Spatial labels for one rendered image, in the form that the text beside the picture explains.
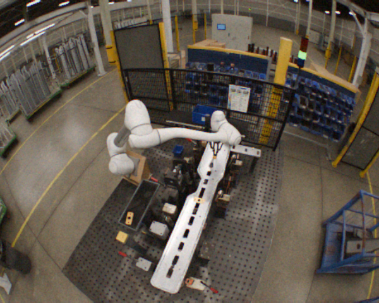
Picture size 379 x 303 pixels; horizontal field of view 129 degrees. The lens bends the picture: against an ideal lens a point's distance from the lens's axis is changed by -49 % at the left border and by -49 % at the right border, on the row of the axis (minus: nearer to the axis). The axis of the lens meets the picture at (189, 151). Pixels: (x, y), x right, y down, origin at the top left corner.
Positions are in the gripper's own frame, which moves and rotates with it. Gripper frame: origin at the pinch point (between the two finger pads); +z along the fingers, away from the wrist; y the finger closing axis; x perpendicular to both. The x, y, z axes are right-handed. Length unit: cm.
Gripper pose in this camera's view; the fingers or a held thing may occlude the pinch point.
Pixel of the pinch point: (215, 152)
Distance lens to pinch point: 154.6
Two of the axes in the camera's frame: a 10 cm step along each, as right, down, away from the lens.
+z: 0.4, 6.8, 7.3
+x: 3.3, -7.0, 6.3
